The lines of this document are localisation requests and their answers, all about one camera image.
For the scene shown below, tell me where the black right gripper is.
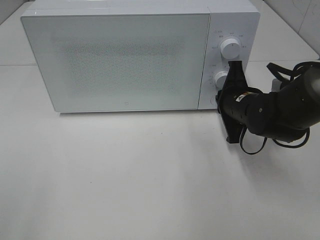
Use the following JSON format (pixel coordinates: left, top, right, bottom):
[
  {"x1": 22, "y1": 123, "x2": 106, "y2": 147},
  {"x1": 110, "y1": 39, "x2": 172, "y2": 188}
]
[{"x1": 218, "y1": 60, "x2": 263, "y2": 144}]

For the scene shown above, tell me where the white microwave knob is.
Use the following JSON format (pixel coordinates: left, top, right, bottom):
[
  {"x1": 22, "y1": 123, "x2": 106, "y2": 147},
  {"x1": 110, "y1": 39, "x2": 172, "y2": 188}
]
[
  {"x1": 213, "y1": 70, "x2": 228, "y2": 89},
  {"x1": 219, "y1": 37, "x2": 241, "y2": 60}
]

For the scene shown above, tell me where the white microwave door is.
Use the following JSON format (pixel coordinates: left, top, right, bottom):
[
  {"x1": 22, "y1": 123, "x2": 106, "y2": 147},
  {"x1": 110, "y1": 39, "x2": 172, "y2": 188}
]
[{"x1": 21, "y1": 14, "x2": 210, "y2": 113}]

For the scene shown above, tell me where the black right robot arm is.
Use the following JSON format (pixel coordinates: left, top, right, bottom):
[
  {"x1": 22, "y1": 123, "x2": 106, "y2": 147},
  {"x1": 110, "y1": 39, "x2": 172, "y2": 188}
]
[{"x1": 216, "y1": 61, "x2": 320, "y2": 144}]

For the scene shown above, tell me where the white microwave oven body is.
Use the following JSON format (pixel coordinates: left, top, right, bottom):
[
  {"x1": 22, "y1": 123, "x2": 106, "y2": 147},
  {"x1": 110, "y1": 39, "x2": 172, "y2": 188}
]
[{"x1": 20, "y1": 0, "x2": 260, "y2": 112}]

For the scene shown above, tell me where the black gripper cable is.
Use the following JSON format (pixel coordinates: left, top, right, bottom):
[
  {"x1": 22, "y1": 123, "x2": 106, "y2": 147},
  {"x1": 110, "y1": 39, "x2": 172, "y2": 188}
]
[{"x1": 238, "y1": 61, "x2": 312, "y2": 155}]

